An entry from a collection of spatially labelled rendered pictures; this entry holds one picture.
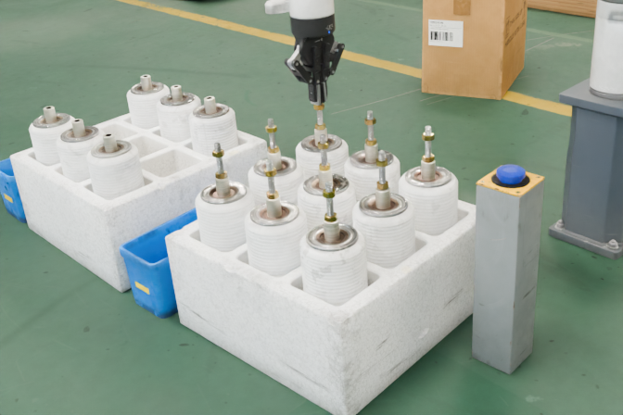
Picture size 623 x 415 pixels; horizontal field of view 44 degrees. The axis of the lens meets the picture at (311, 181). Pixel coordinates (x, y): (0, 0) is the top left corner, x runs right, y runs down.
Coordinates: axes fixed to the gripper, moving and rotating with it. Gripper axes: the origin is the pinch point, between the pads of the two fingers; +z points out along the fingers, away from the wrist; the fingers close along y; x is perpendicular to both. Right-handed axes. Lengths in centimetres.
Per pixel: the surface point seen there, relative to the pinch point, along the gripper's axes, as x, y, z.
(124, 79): 133, 39, 35
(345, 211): -16.7, -12.1, 13.1
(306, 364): -24.8, -30.5, 28.0
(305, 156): -0.3, -4.5, 10.6
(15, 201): 66, -32, 29
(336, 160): -4.5, -1.2, 11.6
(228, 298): -8.3, -31.1, 23.2
